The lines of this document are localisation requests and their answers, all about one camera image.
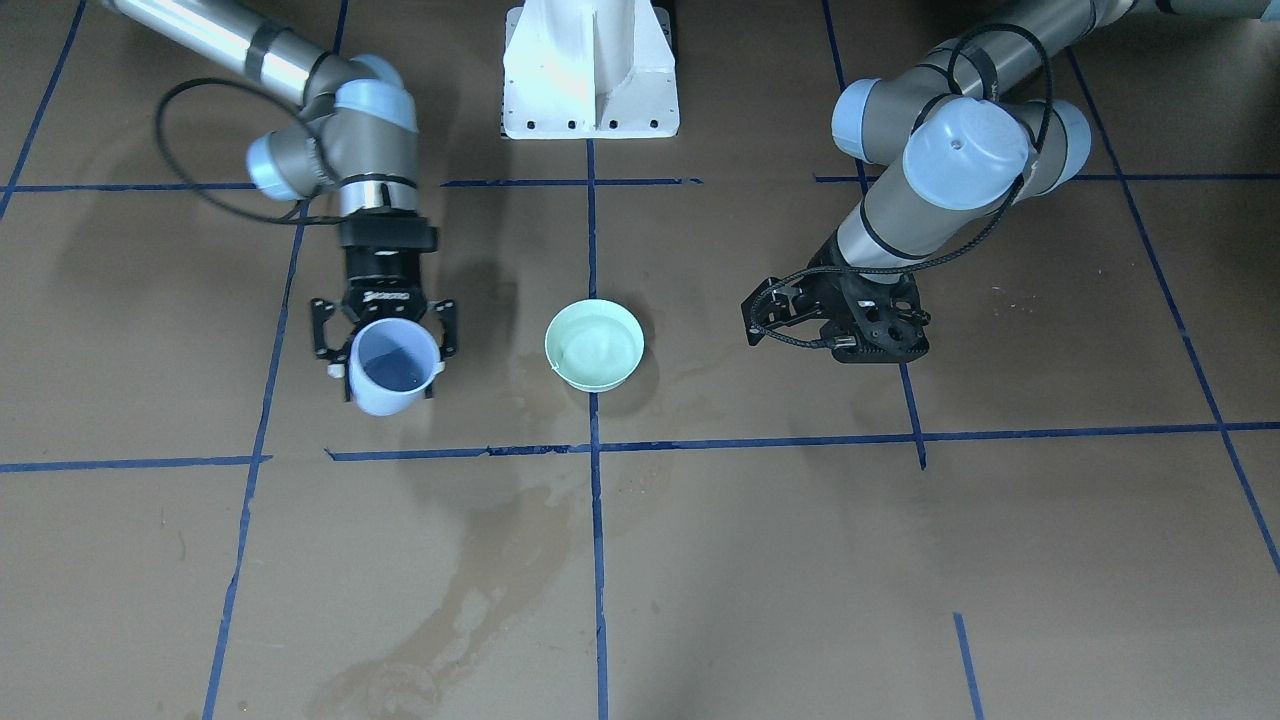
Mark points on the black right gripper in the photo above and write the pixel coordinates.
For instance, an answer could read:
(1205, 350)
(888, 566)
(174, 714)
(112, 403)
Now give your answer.
(385, 277)

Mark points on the mint green bowl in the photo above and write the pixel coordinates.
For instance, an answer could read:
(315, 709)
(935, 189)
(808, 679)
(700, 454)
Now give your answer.
(594, 345)

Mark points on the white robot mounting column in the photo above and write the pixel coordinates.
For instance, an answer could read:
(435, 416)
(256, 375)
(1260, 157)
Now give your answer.
(575, 70)

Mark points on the light blue cup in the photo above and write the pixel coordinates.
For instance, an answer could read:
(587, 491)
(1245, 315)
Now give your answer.
(391, 364)

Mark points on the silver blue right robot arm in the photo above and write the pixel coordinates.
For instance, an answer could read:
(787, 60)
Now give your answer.
(349, 158)

